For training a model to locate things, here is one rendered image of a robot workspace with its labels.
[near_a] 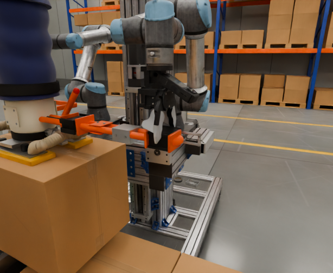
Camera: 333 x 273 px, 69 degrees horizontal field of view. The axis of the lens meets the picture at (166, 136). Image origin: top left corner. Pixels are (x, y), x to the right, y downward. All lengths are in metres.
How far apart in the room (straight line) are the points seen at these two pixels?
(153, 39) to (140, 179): 1.01
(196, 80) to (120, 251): 0.90
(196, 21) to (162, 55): 0.48
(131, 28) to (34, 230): 0.73
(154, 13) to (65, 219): 0.69
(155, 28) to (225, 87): 7.37
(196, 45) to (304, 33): 6.84
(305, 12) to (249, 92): 2.43
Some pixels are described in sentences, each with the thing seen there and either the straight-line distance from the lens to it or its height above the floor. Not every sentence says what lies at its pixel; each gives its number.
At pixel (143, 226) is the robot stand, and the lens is 1.93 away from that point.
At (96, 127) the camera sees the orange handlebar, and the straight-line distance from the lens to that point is 0.83.
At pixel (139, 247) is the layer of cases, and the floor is 0.54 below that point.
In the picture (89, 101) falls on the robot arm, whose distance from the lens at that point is 1.55.
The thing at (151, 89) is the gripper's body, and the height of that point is 1.34.
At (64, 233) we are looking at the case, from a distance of 0.94.
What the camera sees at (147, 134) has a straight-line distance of 0.70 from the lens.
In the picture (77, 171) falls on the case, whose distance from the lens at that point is 0.89.
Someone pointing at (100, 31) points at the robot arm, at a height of 1.56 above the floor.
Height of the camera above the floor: 1.43
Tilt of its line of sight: 18 degrees down
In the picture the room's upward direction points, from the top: straight up
